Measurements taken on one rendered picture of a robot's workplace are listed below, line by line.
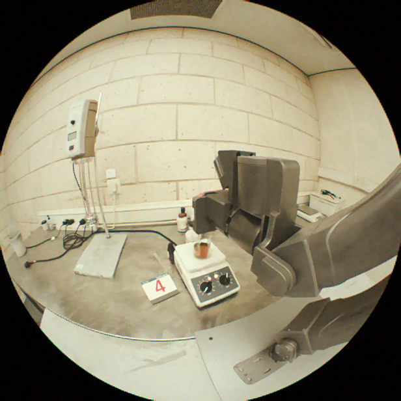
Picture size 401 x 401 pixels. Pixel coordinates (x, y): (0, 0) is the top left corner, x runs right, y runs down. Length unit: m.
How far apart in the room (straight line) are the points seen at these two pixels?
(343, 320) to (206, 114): 0.90
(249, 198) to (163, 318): 0.34
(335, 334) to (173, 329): 0.32
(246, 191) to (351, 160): 1.46
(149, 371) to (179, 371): 0.06
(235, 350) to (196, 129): 0.89
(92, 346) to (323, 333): 0.43
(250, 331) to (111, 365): 0.33
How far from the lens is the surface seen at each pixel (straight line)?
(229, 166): 0.19
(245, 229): 0.17
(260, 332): 0.35
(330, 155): 1.65
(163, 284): 0.43
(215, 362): 0.32
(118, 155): 0.82
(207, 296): 0.38
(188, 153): 0.79
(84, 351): 0.45
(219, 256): 0.41
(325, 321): 0.19
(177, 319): 0.39
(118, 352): 0.40
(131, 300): 0.44
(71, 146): 0.51
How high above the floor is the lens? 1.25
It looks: 17 degrees down
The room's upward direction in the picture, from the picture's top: straight up
